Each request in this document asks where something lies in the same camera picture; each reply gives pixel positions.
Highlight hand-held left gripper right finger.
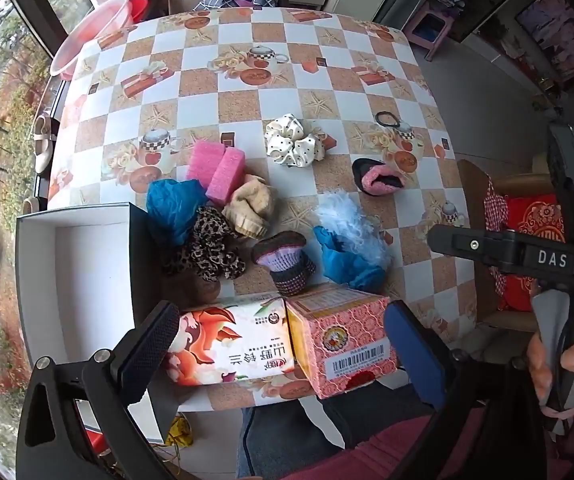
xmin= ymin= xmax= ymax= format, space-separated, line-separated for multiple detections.
xmin=383 ymin=300 xmax=555 ymax=480

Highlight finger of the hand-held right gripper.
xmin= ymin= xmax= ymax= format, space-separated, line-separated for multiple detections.
xmin=427 ymin=224 xmax=523 ymax=273

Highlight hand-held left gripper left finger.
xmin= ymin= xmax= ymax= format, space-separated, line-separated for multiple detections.
xmin=15 ymin=301 xmax=181 ymax=480

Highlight white cardboard box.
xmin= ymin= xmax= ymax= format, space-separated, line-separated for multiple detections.
xmin=15 ymin=202 xmax=188 ymax=446

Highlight beige knitted sock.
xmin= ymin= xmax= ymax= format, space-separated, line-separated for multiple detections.
xmin=222 ymin=175 xmax=278 ymax=240

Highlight pink sponge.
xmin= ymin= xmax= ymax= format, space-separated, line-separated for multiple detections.
xmin=205 ymin=146 xmax=246 ymax=204
xmin=186 ymin=140 xmax=225 ymax=188

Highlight brown wooden chair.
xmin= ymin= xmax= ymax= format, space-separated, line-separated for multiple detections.
xmin=457 ymin=157 xmax=568 ymax=356

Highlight red checked cloth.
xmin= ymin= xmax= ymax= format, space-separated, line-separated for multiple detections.
xmin=484 ymin=175 xmax=511 ymax=291

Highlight red patterned cushion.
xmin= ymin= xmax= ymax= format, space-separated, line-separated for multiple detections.
xmin=497 ymin=194 xmax=566 ymax=311

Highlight pink patterned carton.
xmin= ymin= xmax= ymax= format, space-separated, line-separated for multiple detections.
xmin=285 ymin=282 xmax=399 ymax=400

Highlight squirrel print tissue pack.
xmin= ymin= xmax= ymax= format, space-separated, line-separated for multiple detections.
xmin=164 ymin=296 xmax=300 ymax=386

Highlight yellow net bag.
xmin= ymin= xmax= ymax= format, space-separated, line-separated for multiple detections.
xmin=164 ymin=415 xmax=193 ymax=448

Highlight blue fabric piece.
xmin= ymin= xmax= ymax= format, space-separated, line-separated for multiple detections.
xmin=313 ymin=225 xmax=387 ymax=293

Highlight pink and black fuzzy sock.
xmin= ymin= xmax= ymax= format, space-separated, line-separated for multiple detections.
xmin=352 ymin=157 xmax=406 ymax=198

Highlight leopard print scrunchie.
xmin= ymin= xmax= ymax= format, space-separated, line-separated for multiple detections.
xmin=162 ymin=206 xmax=246 ymax=281

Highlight fluffy white and blue scrunchie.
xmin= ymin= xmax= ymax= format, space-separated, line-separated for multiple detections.
xmin=314 ymin=192 xmax=393 ymax=266

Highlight crumpled blue plastic glove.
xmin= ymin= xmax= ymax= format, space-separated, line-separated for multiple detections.
xmin=146 ymin=178 xmax=210 ymax=246

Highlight person's legs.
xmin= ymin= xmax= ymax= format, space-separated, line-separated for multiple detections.
xmin=239 ymin=382 xmax=558 ymax=480

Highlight purple and dark knitted sock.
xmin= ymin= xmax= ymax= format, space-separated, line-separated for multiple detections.
xmin=252 ymin=230 xmax=316 ymax=297

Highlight cream polka dot scrunchie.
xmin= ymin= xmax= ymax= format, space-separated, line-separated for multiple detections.
xmin=264 ymin=114 xmax=326 ymax=167

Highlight pink plastic stool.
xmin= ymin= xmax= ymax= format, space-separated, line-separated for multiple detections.
xmin=407 ymin=2 xmax=460 ymax=61

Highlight white shoe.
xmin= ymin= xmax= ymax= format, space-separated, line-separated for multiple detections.
xmin=33 ymin=114 xmax=58 ymax=176

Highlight checkered printed tablecloth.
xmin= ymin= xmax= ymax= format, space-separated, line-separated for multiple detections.
xmin=47 ymin=7 xmax=478 ymax=411

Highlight pink plastic basin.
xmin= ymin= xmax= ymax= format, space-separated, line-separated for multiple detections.
xmin=49 ymin=0 xmax=132 ymax=81

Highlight wall poster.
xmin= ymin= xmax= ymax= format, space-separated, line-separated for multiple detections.
xmin=514 ymin=0 xmax=574 ymax=81

